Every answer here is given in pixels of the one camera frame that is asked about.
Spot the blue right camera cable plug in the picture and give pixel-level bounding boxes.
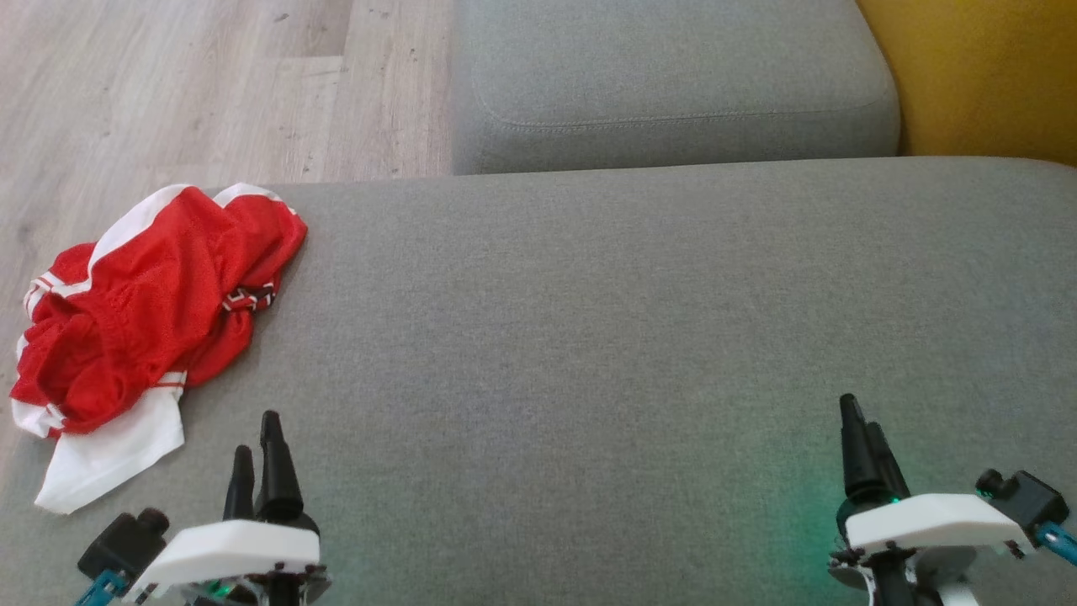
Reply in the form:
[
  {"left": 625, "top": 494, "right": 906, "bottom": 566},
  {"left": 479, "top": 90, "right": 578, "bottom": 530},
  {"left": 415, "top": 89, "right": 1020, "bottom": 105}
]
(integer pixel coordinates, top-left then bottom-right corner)
[{"left": 1035, "top": 522, "right": 1077, "bottom": 566}]

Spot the large grey sofa seat cushion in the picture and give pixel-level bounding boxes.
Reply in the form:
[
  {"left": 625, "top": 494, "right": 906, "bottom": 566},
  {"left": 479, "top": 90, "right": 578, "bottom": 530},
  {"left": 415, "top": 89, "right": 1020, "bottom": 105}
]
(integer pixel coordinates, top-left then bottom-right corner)
[{"left": 0, "top": 157, "right": 1077, "bottom": 606}]

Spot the yellow cushion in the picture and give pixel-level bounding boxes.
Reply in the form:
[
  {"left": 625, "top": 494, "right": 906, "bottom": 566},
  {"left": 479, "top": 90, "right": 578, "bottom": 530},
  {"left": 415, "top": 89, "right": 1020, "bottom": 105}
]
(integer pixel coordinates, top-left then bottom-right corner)
[{"left": 857, "top": 0, "right": 1077, "bottom": 167}]

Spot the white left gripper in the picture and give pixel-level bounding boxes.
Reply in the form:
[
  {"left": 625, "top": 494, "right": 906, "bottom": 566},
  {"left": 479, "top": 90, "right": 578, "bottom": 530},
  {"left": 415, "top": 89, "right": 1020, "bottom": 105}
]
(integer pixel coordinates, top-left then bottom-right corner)
[{"left": 126, "top": 411, "right": 332, "bottom": 606}]

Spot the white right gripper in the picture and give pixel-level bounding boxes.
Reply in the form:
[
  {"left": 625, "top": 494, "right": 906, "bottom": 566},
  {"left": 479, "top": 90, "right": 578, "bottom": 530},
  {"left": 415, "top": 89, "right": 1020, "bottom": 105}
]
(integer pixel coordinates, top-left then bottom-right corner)
[{"left": 828, "top": 394, "right": 1037, "bottom": 606}]

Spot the red and white sports jersey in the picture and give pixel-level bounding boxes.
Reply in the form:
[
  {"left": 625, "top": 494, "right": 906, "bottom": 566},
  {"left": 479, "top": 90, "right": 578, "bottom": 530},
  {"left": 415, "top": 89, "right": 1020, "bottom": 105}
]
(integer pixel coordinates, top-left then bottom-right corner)
[{"left": 10, "top": 183, "right": 309, "bottom": 515}]

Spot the blue left camera cable plug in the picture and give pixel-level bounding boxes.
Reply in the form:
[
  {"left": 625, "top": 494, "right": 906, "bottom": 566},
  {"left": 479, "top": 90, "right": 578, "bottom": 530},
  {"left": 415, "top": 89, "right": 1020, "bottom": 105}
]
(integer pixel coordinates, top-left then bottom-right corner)
[{"left": 74, "top": 569, "right": 127, "bottom": 606}]

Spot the blue camera cable plug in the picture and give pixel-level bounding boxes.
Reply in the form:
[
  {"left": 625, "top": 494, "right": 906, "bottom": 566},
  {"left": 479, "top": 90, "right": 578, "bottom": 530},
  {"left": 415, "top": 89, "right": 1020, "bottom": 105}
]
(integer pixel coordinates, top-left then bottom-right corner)
[
  {"left": 1035, "top": 522, "right": 1077, "bottom": 566},
  {"left": 74, "top": 569, "right": 127, "bottom": 606}
]

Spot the small grey sofa cushion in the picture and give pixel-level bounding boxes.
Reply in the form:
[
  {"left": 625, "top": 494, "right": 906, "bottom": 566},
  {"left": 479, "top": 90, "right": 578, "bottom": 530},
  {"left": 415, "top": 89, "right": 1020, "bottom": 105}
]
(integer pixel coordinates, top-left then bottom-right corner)
[{"left": 451, "top": 0, "right": 901, "bottom": 176}]

